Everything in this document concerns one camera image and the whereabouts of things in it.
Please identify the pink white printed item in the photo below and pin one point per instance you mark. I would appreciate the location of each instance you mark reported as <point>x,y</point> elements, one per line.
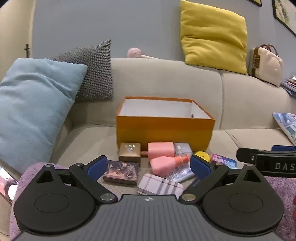
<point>8,183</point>

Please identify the large framed picture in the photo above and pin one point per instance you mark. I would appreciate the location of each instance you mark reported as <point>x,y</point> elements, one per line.
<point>285,14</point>

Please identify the pink pump bottle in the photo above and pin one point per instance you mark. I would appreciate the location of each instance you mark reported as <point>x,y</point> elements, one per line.
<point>164,165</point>

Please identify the small framed picture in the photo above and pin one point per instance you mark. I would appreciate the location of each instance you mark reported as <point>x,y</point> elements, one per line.
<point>256,2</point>

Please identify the grey blue patterned box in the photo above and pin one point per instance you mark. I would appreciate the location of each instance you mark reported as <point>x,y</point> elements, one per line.
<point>182,149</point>

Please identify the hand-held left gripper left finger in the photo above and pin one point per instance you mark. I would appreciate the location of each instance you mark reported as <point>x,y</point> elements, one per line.
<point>97,168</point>

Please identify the pink colourful card box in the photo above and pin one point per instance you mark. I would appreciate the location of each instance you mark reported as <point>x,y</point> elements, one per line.
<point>223,160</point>

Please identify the clear plastic packet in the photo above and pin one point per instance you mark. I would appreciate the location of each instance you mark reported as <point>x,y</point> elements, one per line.
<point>182,173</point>

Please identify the pink plush toy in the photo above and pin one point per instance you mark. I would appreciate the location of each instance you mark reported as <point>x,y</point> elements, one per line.
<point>136,52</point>

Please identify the small gold box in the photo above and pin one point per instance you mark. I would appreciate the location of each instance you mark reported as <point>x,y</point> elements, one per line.
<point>130,151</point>

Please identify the blue patterned cushion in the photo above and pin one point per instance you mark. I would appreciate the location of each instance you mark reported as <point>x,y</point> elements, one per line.
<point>286,125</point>

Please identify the yellow pillow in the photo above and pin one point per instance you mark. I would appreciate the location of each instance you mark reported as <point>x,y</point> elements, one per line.
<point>212,39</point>

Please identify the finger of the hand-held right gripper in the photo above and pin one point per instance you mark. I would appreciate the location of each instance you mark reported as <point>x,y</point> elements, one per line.
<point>284,148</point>
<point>246,155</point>

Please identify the stack of magazines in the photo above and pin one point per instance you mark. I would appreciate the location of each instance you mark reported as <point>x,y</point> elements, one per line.
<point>290,87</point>

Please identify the cream mini suitcase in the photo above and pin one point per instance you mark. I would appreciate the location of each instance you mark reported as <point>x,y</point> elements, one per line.
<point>266,64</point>

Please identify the houndstooth pillow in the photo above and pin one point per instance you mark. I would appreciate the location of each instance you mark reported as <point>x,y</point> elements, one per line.
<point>94,71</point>

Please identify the light blue pillow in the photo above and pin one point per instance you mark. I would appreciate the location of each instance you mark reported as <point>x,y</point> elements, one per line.
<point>32,109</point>

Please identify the beige sofa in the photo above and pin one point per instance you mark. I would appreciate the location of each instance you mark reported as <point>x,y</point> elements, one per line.
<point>166,78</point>

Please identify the plaid hard case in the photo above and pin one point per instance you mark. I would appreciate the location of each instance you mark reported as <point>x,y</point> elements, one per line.
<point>159,185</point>

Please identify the squat pink bottle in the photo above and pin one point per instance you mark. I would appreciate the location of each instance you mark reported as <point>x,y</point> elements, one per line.
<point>161,150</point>

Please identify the black metal bracket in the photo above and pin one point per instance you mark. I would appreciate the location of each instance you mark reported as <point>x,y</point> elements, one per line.
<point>27,49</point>

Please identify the yellow round container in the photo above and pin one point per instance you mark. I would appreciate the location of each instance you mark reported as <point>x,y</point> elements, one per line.
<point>203,155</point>

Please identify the illustrated dark card box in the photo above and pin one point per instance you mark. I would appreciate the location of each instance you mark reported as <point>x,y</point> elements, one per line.
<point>121,172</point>

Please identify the purple fluffy blanket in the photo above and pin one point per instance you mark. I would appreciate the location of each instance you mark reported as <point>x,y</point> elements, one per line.
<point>30,176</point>

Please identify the orange cardboard box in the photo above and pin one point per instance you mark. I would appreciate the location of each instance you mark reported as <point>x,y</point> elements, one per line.
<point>161,132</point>

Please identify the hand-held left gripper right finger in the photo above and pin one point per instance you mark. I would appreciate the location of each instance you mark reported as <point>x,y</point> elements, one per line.
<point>200,166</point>

